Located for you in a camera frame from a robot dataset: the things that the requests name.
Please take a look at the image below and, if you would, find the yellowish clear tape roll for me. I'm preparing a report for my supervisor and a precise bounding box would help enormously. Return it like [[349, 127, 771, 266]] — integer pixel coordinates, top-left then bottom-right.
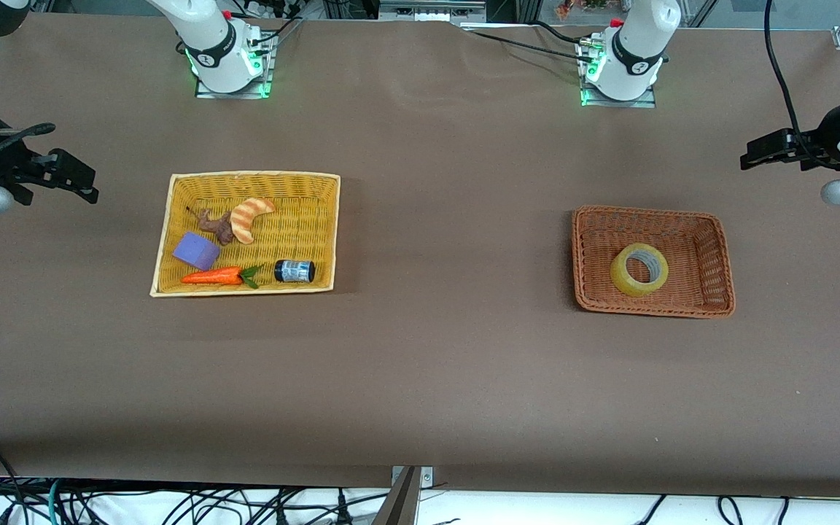
[[610, 243, 669, 298]]

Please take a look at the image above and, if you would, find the brown wicker basket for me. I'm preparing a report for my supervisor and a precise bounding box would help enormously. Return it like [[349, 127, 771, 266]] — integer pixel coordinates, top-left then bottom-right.
[[572, 206, 736, 319]]

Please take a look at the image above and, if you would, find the purple foam block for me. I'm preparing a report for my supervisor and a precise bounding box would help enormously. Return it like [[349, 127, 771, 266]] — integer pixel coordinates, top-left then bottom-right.
[[173, 231, 222, 271]]

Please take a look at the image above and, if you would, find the brown toy animal figure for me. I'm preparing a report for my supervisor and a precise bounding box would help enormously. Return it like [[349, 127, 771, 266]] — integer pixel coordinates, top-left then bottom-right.
[[185, 206, 237, 246]]

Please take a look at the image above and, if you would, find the orange toy carrot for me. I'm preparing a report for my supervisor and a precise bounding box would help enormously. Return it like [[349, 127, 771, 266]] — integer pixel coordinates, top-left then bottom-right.
[[180, 265, 262, 290]]

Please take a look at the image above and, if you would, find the toy croissant bread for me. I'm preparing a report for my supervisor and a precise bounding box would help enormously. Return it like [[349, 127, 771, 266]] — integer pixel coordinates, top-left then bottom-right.
[[230, 197, 276, 246]]

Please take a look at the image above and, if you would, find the yellow wicker basket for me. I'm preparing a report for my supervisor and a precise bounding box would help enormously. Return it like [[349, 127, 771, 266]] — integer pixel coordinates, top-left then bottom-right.
[[149, 171, 341, 298]]

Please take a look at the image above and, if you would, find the small black jar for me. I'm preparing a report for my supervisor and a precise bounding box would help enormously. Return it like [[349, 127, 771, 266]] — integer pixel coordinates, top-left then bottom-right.
[[273, 260, 316, 284]]

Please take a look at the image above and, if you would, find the white power strip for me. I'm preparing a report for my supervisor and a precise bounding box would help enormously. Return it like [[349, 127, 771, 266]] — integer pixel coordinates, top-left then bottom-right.
[[234, 0, 304, 21]]

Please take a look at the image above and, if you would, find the grey background box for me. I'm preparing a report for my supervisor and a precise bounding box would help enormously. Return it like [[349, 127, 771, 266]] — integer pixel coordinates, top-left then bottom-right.
[[378, 0, 488, 23]]

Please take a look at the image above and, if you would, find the dark slanted pole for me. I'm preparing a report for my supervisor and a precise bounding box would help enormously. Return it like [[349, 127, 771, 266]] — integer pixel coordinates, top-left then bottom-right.
[[373, 467, 421, 525]]

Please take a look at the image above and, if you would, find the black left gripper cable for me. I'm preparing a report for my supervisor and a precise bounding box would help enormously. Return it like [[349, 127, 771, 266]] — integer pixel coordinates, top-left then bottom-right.
[[764, 0, 804, 137]]

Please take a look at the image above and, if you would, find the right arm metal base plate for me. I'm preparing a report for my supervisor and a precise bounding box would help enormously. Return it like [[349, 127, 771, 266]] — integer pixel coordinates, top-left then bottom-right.
[[195, 33, 275, 100]]

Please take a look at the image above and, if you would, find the short curved black cable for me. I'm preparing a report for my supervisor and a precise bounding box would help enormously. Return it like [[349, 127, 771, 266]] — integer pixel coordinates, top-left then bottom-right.
[[535, 20, 597, 47]]

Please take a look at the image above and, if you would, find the long black table cable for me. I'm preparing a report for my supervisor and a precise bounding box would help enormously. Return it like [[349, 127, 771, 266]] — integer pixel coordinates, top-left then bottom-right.
[[456, 26, 588, 63]]

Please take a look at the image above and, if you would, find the green cable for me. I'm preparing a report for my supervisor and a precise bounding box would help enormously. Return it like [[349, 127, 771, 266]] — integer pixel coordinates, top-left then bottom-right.
[[45, 478, 65, 525]]

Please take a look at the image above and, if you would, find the metal table edge bracket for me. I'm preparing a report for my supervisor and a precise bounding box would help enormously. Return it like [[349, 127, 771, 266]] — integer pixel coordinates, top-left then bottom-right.
[[391, 467, 434, 488]]

